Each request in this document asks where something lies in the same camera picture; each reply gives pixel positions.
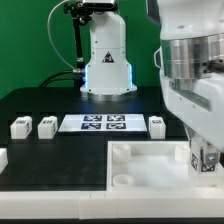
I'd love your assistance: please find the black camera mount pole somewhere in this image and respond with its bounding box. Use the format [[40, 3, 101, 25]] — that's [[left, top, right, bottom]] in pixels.
[[63, 0, 93, 76]]

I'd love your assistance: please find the black cable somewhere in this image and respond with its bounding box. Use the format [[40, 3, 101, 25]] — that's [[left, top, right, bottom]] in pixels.
[[39, 70, 83, 88]]

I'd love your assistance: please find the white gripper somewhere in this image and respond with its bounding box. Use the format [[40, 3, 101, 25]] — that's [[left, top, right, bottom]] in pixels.
[[160, 72, 224, 166]]

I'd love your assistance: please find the white left fence block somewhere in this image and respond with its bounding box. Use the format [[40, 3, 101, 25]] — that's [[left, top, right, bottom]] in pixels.
[[0, 148, 8, 174]]

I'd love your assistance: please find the white front fence wall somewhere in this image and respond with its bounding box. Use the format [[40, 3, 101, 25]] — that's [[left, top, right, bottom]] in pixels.
[[0, 188, 224, 219]]

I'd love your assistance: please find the white marker sheet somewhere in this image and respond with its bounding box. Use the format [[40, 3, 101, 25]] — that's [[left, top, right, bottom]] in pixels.
[[59, 114, 147, 132]]

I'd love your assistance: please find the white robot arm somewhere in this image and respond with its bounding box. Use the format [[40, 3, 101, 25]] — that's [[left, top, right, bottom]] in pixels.
[[81, 0, 224, 166]]

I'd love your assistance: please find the white square table top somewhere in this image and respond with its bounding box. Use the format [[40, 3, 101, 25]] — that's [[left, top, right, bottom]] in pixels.
[[107, 141, 224, 191]]

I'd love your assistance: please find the grey cable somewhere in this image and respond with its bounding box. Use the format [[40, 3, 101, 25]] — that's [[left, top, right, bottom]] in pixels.
[[47, 0, 79, 71]]

